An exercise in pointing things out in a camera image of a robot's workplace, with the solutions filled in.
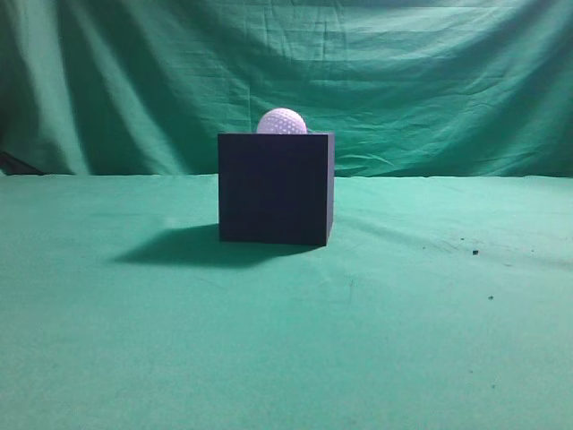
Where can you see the white dimpled golf ball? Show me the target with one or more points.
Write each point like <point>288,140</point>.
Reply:
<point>281,120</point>

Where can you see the dark blue cube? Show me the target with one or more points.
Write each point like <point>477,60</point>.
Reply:
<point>276,188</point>

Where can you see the green table cloth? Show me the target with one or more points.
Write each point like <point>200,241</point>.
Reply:
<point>438,303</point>

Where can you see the green cloth backdrop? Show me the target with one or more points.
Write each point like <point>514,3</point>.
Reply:
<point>410,88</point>

